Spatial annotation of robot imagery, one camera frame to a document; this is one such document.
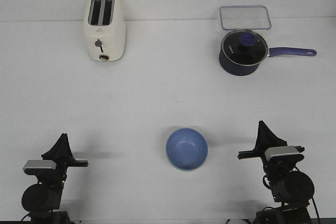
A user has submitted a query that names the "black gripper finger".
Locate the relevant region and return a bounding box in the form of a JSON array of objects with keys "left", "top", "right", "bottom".
[
  {"left": 255, "top": 121, "right": 266, "bottom": 151},
  {"left": 41, "top": 133, "right": 66, "bottom": 160},
  {"left": 266, "top": 128, "right": 288, "bottom": 147},
  {"left": 64, "top": 134, "right": 74, "bottom": 160}
]

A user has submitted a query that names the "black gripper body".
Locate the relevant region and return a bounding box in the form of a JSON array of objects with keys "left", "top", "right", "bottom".
[
  {"left": 237, "top": 146, "right": 305, "bottom": 182},
  {"left": 36, "top": 154, "right": 89, "bottom": 185}
]

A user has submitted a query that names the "blue bowl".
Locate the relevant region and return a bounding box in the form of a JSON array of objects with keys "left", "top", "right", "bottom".
[{"left": 165, "top": 127, "right": 208, "bottom": 168}]

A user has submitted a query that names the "green bowl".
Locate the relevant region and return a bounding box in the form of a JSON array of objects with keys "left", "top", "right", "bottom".
[{"left": 171, "top": 164, "right": 203, "bottom": 172}]

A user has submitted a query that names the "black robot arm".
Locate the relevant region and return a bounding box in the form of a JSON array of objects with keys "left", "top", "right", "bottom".
[
  {"left": 237, "top": 121, "right": 315, "bottom": 223},
  {"left": 22, "top": 128, "right": 208, "bottom": 223}
]

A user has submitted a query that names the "dark blue saucepan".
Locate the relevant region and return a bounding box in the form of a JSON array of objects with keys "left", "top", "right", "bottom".
[{"left": 218, "top": 29, "right": 317, "bottom": 76}]

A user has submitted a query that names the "glass pot lid blue knob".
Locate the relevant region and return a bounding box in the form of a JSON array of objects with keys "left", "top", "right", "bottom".
[{"left": 221, "top": 29, "right": 268, "bottom": 67}]

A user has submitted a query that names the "clear plastic container blue rim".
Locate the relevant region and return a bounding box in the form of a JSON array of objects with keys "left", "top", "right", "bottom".
[{"left": 219, "top": 5, "right": 271, "bottom": 31}]

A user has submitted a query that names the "white toaster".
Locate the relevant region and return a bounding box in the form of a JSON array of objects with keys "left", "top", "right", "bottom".
[{"left": 83, "top": 0, "right": 126, "bottom": 62}]

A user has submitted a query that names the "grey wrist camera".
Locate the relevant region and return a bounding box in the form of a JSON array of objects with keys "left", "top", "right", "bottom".
[
  {"left": 265, "top": 146, "right": 300, "bottom": 161},
  {"left": 23, "top": 160, "right": 57, "bottom": 171}
]

